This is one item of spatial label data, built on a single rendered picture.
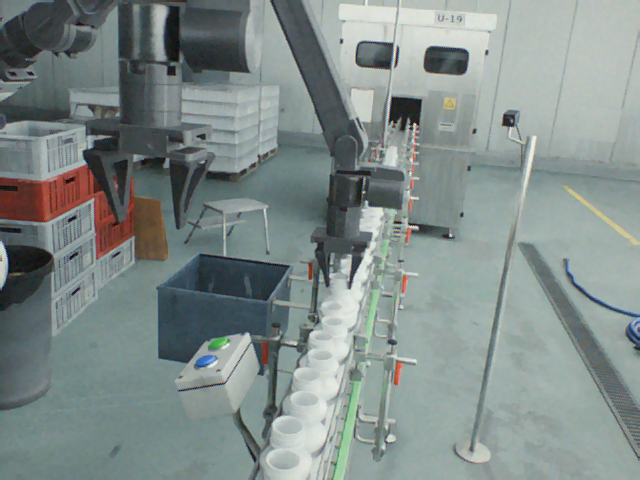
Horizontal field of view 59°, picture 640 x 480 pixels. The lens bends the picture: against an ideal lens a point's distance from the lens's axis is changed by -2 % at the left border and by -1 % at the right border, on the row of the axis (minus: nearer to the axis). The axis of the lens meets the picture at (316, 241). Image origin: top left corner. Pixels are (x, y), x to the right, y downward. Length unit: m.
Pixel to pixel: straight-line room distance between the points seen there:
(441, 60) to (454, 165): 0.98
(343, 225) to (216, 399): 0.34
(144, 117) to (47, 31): 0.57
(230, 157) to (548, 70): 6.19
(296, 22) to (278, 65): 10.47
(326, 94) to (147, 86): 0.45
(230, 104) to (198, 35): 6.99
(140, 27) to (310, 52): 0.45
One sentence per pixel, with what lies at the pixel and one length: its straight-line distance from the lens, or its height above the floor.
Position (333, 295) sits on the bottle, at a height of 1.17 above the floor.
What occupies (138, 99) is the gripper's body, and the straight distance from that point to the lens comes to 0.55.
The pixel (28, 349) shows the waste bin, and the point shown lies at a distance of 2.82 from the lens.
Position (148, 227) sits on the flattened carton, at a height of 0.27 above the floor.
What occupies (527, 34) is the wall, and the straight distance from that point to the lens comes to 11.28.
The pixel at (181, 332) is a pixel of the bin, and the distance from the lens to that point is 1.64.
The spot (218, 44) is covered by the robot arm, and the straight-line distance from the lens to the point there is 0.52.
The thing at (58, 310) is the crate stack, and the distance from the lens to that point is 3.54.
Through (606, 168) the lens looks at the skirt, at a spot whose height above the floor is 0.17.
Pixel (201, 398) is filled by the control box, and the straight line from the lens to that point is 0.89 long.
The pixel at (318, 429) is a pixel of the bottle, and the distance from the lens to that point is 0.74.
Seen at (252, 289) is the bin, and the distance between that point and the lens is 1.86.
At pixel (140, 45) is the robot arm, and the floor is 1.56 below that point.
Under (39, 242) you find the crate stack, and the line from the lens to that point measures 3.33.
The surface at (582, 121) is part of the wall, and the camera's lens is 11.52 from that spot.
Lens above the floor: 1.55
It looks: 17 degrees down
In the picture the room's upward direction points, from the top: 5 degrees clockwise
